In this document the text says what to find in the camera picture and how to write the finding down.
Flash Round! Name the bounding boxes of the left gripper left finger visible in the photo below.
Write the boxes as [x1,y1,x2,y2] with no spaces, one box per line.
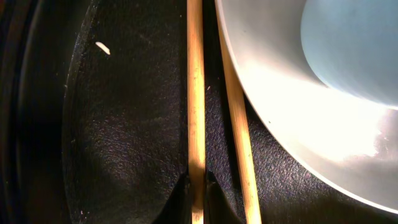
[152,172,192,224]

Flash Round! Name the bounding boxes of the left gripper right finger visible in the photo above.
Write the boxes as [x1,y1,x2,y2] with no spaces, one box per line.
[204,170,242,224]

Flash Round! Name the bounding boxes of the wooden chopstick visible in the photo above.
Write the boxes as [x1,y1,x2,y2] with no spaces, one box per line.
[187,0,206,224]
[216,10,262,224]

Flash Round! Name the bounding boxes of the round black tray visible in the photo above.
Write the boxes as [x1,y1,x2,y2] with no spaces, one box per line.
[1,1,397,223]

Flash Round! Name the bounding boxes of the grey round plate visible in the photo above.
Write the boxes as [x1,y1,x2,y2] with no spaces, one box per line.
[215,0,397,213]

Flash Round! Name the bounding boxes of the blue cup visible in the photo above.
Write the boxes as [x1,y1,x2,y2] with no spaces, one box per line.
[300,0,397,108]

